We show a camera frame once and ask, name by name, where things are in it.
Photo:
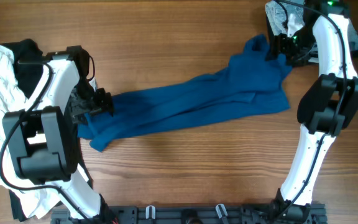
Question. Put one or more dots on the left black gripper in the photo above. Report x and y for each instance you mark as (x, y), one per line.
(105, 103)

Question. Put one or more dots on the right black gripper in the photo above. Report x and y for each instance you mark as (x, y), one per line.
(279, 45)

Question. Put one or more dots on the blue polo shirt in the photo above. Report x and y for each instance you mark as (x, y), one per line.
(249, 85)

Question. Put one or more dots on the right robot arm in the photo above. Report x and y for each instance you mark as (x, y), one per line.
(326, 108)

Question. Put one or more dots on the folded black garment under jeans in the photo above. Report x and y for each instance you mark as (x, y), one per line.
(308, 55)

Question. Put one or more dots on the folded light blue jeans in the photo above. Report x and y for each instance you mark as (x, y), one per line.
(287, 17)

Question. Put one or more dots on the black garment under shirts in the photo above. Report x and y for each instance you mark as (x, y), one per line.
(26, 68)

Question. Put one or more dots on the white shirt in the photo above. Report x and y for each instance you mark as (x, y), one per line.
(65, 76)

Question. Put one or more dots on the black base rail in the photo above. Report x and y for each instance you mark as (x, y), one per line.
(245, 214)

